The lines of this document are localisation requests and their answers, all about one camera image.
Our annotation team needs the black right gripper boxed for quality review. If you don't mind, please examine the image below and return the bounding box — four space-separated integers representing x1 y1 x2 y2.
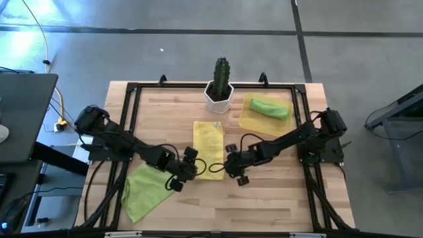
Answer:
224 143 257 186

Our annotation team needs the white frame bracket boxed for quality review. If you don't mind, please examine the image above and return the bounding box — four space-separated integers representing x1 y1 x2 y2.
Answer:
289 232 327 238
104 231 143 238

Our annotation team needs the green cactus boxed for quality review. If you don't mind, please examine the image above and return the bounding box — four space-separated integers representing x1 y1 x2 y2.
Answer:
211 56 231 100

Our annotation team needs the black angled beam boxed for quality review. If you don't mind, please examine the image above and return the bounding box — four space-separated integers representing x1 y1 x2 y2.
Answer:
31 141 90 177

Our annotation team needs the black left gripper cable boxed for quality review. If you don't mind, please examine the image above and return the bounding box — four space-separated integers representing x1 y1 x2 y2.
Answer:
164 157 208 192

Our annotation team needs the black computer mouse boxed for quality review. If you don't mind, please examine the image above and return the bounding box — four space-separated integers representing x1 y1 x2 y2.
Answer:
1 197 29 232

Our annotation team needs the lime green microfiber towel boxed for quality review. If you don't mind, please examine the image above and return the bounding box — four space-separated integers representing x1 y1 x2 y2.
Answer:
120 162 175 224

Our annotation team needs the black table frame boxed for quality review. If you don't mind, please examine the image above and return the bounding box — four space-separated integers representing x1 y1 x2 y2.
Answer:
74 72 357 238

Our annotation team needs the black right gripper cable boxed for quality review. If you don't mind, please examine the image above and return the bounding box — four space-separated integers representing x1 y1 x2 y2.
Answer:
208 133 266 175

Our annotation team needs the black desk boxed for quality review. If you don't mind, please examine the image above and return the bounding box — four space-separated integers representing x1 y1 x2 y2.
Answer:
0 72 59 165

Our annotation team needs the yellow microfiber towel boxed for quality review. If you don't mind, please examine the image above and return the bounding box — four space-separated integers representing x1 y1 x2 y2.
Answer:
192 120 225 181

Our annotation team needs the yellow translucent basket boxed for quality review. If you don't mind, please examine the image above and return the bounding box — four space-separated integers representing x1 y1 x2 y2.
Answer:
238 92 295 138

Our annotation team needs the grey metal table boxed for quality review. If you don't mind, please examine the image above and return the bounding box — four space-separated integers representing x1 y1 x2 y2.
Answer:
365 84 423 194

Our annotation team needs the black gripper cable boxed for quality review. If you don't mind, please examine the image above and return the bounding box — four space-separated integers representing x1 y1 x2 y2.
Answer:
164 157 208 192
208 133 266 175

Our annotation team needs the dark green microfiber towel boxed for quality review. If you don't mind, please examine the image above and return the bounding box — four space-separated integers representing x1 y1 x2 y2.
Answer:
249 98 289 121

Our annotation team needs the yellow floor cable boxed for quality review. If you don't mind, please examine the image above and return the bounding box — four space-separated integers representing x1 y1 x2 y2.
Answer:
21 0 65 125

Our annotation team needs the white plant pot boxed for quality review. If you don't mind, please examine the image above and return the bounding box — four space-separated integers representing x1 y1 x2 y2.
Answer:
204 81 235 115

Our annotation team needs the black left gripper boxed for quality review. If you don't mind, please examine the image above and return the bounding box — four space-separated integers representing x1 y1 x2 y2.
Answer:
168 147 200 193

